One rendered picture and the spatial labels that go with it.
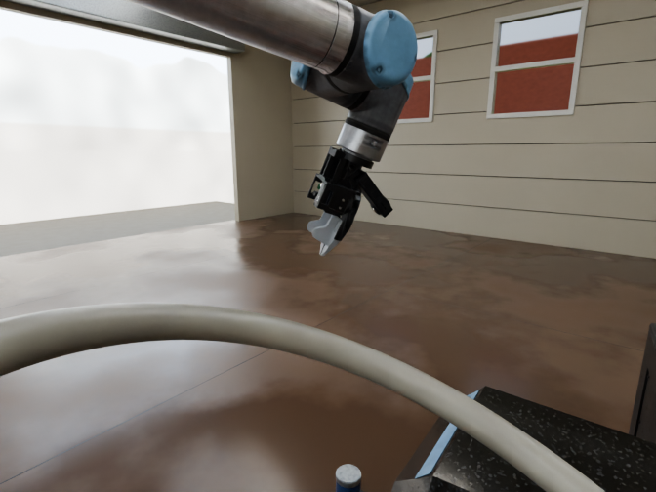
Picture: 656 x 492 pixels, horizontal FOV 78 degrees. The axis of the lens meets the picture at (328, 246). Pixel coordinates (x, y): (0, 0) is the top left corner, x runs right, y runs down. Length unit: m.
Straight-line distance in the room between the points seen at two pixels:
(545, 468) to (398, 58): 0.47
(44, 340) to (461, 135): 7.09
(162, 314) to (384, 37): 0.42
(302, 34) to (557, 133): 6.41
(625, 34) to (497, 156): 2.09
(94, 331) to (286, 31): 0.38
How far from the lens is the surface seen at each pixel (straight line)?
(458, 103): 7.30
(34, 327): 0.29
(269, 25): 0.52
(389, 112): 0.75
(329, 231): 0.79
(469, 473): 0.84
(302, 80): 0.69
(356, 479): 1.79
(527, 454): 0.42
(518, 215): 6.99
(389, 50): 0.57
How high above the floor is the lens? 1.37
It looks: 13 degrees down
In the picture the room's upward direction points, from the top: straight up
